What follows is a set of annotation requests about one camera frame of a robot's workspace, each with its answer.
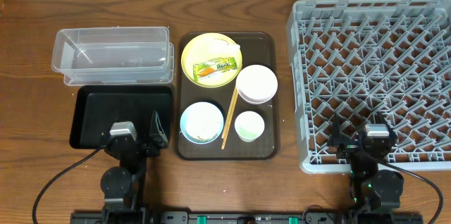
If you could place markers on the grey dishwasher rack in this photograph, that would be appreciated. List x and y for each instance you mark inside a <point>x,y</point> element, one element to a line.
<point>355,59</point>

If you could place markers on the brown plastic serving tray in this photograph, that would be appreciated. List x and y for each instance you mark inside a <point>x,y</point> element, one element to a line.
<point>256,48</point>

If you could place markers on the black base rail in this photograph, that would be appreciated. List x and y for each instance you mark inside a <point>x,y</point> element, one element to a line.
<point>181,217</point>

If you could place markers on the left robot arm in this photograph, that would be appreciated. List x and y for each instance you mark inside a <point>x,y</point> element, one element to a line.
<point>123,185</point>

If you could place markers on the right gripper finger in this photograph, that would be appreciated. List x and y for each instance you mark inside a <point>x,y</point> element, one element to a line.
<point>336,138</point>
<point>392,134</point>

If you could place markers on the wooden chopstick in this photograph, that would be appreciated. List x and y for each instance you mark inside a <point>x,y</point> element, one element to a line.
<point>229,122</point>
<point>228,115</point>

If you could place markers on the pink white bowl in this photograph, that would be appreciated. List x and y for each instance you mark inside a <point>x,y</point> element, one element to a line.
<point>256,84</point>

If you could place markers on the wooden chopstick right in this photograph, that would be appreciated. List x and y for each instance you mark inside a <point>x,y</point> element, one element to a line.
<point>229,122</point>

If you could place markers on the green snack wrapper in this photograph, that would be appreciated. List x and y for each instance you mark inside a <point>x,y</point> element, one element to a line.
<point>213,66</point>

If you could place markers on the light blue bowl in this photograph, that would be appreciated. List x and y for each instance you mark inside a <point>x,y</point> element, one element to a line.
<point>201,122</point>

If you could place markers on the white green cup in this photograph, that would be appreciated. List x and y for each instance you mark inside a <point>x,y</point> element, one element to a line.
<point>249,125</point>

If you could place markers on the black plastic tray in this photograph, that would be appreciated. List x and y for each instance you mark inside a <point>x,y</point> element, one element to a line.
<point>98,107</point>

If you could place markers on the wooden chopstick left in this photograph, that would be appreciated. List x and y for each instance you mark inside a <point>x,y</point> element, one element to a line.
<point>228,115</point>

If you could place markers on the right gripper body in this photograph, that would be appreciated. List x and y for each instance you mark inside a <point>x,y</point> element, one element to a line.
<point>354,144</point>

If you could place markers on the white tissue wad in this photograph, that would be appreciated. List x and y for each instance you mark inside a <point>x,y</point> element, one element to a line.
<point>220,46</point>

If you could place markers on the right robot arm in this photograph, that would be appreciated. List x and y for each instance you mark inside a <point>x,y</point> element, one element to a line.
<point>376,193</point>

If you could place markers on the clear plastic bin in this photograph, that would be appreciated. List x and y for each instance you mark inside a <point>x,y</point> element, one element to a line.
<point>114,56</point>

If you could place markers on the yellow plate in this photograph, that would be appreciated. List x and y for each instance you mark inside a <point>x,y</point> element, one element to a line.
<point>196,51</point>

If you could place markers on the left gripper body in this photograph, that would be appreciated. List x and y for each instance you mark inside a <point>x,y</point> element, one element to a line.
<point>141,153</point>

